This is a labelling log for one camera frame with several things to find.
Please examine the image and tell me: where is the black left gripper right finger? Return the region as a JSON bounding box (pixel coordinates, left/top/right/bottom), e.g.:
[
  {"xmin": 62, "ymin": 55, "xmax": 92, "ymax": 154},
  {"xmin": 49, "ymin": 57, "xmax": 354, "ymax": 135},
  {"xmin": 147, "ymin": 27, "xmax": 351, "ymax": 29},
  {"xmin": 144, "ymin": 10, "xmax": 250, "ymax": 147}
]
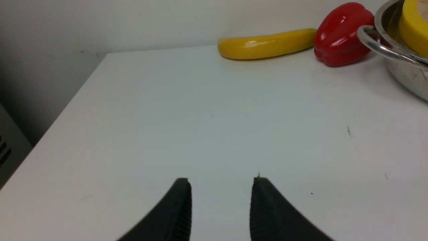
[{"xmin": 249, "ymin": 177, "xmax": 332, "ymax": 241}]

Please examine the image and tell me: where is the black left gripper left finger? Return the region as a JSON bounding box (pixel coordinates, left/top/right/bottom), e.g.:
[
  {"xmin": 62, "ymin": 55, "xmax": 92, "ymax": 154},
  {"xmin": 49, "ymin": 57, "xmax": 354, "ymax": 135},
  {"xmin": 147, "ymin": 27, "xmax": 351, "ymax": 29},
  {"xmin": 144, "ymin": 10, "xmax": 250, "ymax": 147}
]
[{"xmin": 119, "ymin": 177, "xmax": 192, "ymax": 241}]

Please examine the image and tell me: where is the yellow woven steamer lid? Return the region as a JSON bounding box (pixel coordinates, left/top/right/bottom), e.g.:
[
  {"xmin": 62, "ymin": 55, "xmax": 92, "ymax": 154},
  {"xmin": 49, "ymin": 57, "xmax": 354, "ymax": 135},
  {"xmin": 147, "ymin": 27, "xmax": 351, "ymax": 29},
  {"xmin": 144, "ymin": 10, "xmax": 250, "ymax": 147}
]
[{"xmin": 399, "ymin": 0, "xmax": 428, "ymax": 58}]

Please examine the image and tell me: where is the stainless steel pot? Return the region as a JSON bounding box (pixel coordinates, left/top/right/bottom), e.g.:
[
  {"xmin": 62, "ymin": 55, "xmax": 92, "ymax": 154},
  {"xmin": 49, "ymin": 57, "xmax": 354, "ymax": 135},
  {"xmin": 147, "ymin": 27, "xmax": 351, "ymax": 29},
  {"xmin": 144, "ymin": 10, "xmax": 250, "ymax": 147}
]
[{"xmin": 357, "ymin": 0, "xmax": 428, "ymax": 100}]

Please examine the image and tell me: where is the yellow toy banana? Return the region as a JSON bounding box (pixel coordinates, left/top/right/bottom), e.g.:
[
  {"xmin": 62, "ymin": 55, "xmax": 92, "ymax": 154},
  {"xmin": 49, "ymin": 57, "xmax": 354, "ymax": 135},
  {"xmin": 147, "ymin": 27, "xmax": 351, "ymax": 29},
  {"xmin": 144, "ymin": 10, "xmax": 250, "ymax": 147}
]
[{"xmin": 217, "ymin": 28, "xmax": 317, "ymax": 61}]

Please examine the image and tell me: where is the red toy bell pepper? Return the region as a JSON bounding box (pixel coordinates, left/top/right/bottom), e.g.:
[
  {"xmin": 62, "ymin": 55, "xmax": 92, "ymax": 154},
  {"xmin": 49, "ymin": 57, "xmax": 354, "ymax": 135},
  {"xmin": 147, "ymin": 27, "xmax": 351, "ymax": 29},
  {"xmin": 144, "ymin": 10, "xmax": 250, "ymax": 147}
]
[{"xmin": 314, "ymin": 2, "xmax": 374, "ymax": 67}]

